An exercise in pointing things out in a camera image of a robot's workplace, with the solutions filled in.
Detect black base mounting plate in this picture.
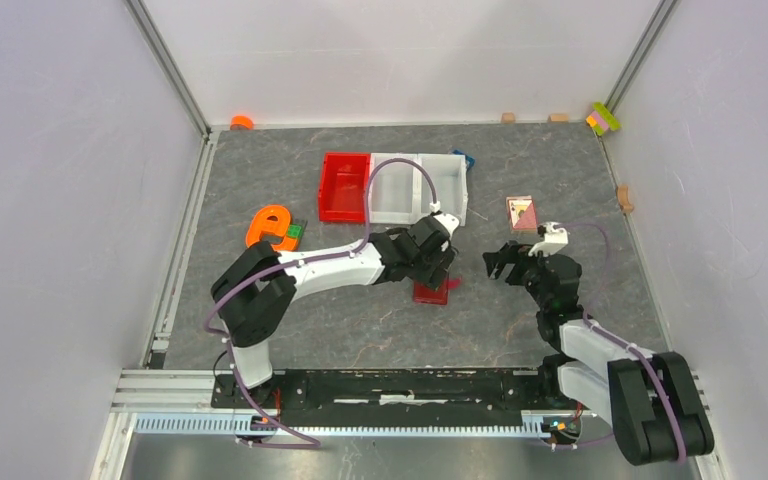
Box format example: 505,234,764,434
210,368,584,427

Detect colourful stacked toy bricks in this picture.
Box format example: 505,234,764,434
585,102,621,137

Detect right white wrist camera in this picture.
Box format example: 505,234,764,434
528,222,569,257

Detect orange letter e toy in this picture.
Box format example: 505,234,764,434
245,204,306,251

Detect red plastic bin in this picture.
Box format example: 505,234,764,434
317,152,371,224

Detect wooden arch block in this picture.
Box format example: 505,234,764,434
616,184,635,215

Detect white two-compartment bin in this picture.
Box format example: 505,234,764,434
369,152,468,226

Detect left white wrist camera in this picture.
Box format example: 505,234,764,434
429,201,460,237

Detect green toy brick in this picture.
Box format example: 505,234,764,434
285,224,304,239

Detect orange tape roll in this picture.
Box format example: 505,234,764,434
229,115,254,130

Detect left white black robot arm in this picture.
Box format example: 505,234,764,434
210,213,460,408

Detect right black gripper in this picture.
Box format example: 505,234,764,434
480,240,555,310

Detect aluminium frame rail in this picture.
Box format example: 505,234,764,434
110,368,710,439

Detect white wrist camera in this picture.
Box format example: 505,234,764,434
528,222,569,257
429,201,460,237

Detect red card holder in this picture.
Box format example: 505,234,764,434
412,277,462,306

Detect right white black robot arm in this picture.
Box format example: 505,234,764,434
482,242,715,466

